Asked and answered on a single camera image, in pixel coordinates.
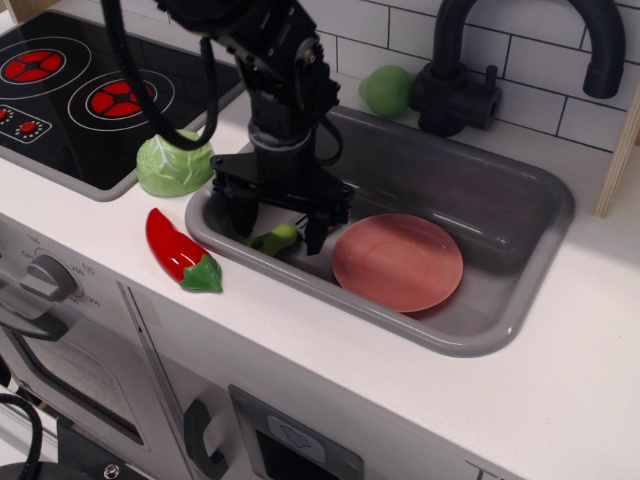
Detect grey oven knob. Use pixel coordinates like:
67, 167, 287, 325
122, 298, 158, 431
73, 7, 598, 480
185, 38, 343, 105
19, 255, 77, 302

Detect pink round plate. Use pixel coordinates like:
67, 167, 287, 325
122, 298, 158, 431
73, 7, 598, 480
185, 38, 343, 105
332, 213, 464, 313

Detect black toy faucet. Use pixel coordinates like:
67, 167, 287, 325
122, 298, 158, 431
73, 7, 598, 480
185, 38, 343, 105
410, 0, 627, 138

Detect green toy cabbage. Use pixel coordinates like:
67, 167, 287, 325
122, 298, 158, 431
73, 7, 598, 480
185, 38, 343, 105
136, 135, 214, 197

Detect grey toy sink basin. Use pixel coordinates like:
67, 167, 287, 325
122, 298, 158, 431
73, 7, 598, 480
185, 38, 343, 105
185, 107, 575, 357

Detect green handled grey spatula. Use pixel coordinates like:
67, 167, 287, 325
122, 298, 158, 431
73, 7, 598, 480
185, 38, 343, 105
246, 214, 309, 257

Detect grey oven door handle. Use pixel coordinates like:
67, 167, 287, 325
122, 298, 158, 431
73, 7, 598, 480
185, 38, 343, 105
1, 285, 68, 341

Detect green toy pear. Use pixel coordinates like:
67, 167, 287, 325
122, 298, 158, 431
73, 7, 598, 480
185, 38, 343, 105
358, 65, 413, 119

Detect white toy oven door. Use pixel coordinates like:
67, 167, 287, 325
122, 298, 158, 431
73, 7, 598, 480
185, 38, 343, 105
1, 217, 192, 479

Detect black braided cable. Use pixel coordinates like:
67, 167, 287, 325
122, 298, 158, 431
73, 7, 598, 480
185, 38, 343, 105
99, 0, 221, 151

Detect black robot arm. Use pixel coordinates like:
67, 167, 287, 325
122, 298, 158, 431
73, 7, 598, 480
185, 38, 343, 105
158, 1, 354, 255

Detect black toy stovetop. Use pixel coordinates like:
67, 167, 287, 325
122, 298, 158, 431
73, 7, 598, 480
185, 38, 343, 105
0, 8, 247, 203

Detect red toy chili pepper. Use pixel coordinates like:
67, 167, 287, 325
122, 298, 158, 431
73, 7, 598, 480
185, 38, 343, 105
145, 208, 223, 293

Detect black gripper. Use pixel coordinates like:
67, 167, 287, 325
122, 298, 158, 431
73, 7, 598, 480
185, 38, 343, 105
211, 127, 353, 256

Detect wooden side panel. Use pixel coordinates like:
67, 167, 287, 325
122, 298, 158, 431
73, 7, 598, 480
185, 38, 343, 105
593, 86, 639, 218

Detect grey dishwasher door handle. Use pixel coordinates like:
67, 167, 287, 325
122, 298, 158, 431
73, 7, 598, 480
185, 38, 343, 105
182, 397, 230, 480

